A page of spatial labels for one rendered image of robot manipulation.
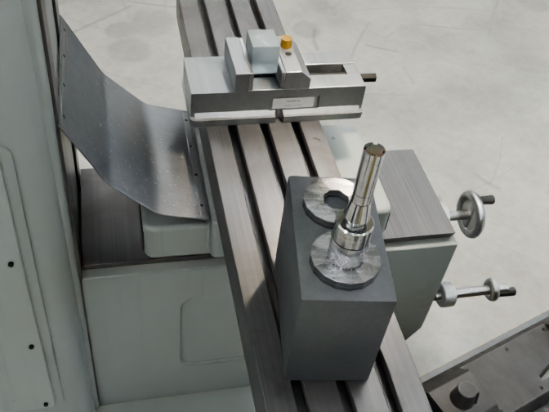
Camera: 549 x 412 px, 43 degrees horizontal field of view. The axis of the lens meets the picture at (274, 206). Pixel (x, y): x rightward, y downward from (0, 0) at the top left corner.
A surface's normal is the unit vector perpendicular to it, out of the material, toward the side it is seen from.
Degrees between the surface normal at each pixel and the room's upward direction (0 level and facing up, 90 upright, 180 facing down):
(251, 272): 0
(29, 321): 88
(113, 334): 90
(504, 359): 0
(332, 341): 90
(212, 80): 0
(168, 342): 90
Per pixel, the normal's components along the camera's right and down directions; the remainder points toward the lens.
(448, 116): 0.11, -0.70
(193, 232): 0.20, 0.71
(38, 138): 0.79, 0.47
